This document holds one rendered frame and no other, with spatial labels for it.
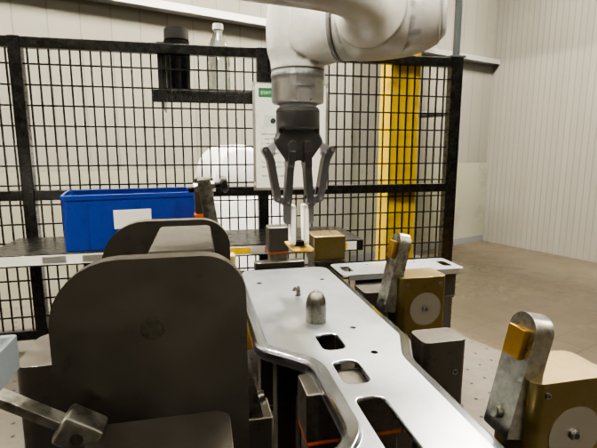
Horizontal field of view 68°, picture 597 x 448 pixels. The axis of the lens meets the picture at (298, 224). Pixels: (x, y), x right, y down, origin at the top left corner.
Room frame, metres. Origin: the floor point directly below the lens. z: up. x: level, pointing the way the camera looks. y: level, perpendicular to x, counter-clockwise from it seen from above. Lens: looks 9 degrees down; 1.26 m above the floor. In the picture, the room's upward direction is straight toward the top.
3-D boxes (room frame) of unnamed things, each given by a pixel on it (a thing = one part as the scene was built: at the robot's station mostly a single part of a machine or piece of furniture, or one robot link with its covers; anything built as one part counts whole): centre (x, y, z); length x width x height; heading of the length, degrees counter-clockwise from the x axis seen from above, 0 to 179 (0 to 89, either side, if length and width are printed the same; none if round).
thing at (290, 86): (0.78, 0.00, 1.36); 0.09 x 0.09 x 0.06
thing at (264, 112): (1.34, 0.02, 1.30); 0.23 x 0.02 x 0.31; 103
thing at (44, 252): (1.16, 0.29, 1.01); 0.90 x 0.22 x 0.03; 103
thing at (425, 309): (0.77, -0.23, 0.87); 0.12 x 0.07 x 0.35; 103
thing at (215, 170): (3.54, 0.51, 0.65); 0.67 x 0.59 x 1.31; 122
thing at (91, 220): (1.13, 0.43, 1.09); 0.30 x 0.17 x 0.13; 112
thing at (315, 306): (0.66, -0.03, 1.02); 0.03 x 0.03 x 0.07
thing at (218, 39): (1.39, 0.24, 1.53); 0.07 x 0.07 x 0.20
